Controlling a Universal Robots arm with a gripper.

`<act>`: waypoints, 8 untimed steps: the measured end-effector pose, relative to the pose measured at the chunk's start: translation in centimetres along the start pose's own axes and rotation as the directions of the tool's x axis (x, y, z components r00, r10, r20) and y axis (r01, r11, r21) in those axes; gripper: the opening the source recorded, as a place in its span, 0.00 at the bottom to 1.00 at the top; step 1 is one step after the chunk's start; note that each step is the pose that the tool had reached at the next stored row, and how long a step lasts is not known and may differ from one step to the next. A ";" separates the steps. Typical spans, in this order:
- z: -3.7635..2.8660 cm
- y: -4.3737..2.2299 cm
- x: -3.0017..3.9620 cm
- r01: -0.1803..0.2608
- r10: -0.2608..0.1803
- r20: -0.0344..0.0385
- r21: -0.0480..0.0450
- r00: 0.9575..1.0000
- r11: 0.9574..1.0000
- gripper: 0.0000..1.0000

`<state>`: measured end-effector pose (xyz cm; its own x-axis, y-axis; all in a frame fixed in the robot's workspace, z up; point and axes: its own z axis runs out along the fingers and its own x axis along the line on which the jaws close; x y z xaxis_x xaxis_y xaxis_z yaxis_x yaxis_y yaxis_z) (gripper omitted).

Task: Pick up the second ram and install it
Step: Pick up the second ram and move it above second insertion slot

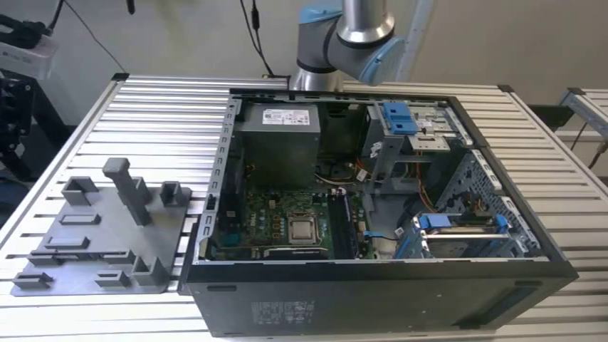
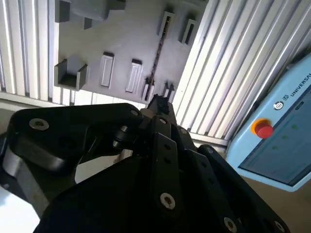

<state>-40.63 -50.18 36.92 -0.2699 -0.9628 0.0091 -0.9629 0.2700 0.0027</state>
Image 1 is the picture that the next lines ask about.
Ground grey parts rack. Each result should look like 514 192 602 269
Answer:
9 156 194 297

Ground grey power supply unit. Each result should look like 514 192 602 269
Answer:
233 103 322 190

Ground green motherboard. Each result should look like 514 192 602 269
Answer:
207 188 378 261

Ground CPU socket with cover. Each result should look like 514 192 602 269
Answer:
282 212 323 247

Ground silver CPU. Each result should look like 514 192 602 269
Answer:
289 219 318 242

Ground black graphics card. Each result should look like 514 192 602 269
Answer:
253 245 331 261

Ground blue drive latch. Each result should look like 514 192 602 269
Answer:
378 101 414 137

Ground grey metal drive cage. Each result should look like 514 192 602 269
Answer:
359 95 470 194

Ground hard disk in blue carrier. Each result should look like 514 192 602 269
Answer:
411 212 513 258

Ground black open PC case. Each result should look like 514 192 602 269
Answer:
177 87 579 338

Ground aluminium side table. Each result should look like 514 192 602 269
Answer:
553 87 608 143

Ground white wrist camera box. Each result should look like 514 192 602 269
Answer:
0 35 58 81

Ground thin black wall wire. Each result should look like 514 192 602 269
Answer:
61 0 127 75

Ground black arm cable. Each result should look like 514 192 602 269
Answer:
239 0 277 78

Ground white and black wire bundle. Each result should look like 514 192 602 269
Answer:
314 160 367 185

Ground blue data wire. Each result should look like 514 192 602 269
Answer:
362 229 402 242

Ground orange wires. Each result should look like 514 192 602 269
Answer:
414 162 441 213

